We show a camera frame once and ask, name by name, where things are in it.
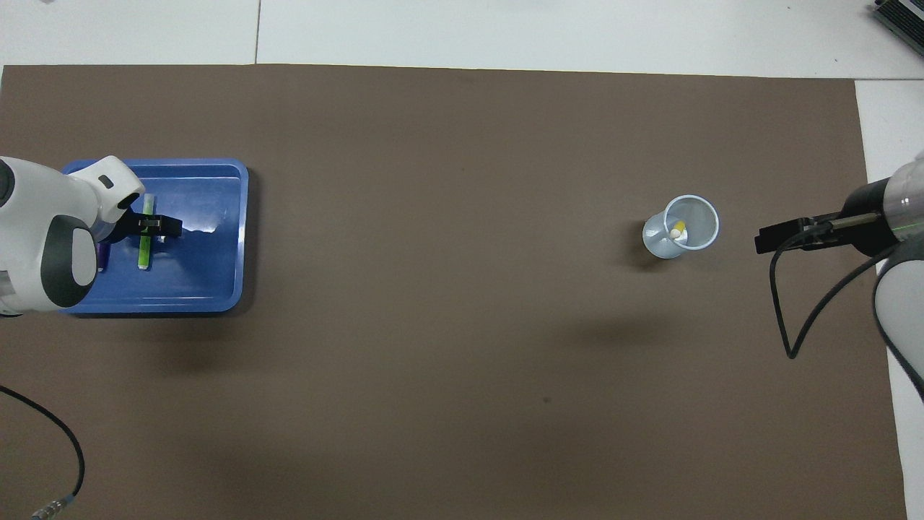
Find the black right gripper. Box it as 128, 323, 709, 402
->
756, 177, 900, 257

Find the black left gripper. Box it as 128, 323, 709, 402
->
108, 206, 183, 242

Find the green pen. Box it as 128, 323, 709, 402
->
137, 193, 157, 272

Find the blue plastic tray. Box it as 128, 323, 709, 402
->
61, 158, 250, 316

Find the translucent plastic cup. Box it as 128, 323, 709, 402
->
642, 194, 720, 260

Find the grey ribbed device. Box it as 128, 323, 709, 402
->
870, 0, 924, 38

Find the brown table mat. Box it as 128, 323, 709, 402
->
0, 64, 909, 520

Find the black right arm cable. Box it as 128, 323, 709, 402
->
770, 211, 903, 360

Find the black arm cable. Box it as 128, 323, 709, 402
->
0, 385, 86, 520
770, 211, 903, 360

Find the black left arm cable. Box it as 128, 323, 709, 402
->
0, 385, 86, 520

